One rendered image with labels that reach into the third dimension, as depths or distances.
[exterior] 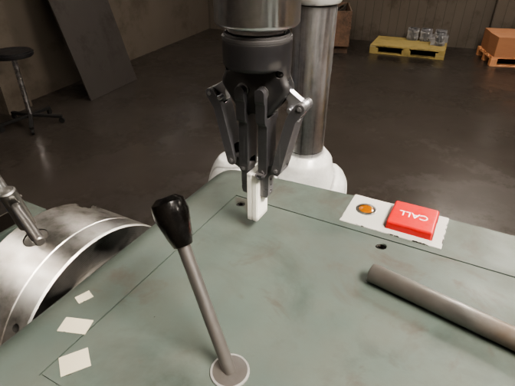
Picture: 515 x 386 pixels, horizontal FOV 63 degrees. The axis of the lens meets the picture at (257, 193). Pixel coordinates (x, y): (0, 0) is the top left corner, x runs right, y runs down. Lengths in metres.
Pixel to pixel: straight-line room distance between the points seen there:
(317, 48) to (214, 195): 0.50
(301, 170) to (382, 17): 6.90
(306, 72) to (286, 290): 0.66
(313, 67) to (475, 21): 6.96
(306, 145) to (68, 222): 0.65
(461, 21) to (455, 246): 7.38
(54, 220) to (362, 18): 7.52
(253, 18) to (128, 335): 0.33
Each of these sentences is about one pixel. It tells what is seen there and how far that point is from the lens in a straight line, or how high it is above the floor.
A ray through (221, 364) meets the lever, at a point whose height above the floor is 1.27.
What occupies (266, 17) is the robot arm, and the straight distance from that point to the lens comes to 0.42.
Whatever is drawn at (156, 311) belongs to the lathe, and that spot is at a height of 1.26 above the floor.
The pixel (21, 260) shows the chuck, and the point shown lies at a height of 1.22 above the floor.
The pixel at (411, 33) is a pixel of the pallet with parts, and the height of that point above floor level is 0.25.
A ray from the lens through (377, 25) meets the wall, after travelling 7.95.
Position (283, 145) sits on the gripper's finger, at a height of 1.39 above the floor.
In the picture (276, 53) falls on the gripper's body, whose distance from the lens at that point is 0.44.
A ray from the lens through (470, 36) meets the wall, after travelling 7.96.
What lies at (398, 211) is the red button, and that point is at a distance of 0.61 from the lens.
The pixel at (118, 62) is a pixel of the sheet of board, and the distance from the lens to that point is 5.57.
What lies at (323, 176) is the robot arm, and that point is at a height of 1.04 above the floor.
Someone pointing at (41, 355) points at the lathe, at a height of 1.26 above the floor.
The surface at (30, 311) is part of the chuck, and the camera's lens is 0.60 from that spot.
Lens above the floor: 1.59
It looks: 32 degrees down
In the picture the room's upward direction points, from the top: straight up
